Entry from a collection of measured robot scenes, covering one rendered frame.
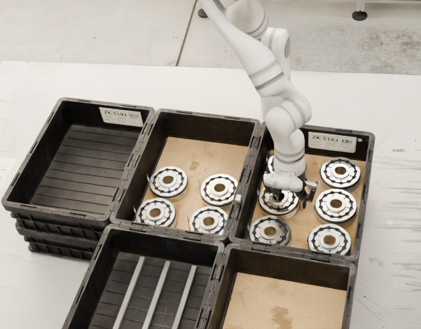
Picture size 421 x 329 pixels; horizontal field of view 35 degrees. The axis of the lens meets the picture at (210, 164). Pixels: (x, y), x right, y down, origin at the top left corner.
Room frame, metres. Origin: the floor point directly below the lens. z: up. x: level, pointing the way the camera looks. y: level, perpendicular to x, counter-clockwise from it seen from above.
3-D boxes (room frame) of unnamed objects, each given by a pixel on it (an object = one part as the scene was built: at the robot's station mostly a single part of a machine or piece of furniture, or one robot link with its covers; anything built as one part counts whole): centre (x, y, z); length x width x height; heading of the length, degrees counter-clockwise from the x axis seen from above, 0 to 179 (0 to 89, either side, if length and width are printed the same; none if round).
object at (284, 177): (0.99, -0.18, 1.02); 0.11 x 0.09 x 0.06; 154
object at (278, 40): (1.39, -0.22, 1.01); 0.09 x 0.09 x 0.17; 63
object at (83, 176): (1.22, 0.33, 0.87); 0.40 x 0.30 x 0.11; 158
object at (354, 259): (1.00, -0.22, 0.92); 0.40 x 0.30 x 0.02; 158
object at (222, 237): (1.11, 0.06, 0.92); 0.40 x 0.30 x 0.02; 158
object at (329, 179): (1.07, -0.33, 0.86); 0.10 x 0.10 x 0.01
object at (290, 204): (1.02, -0.16, 0.86); 0.10 x 0.10 x 0.01
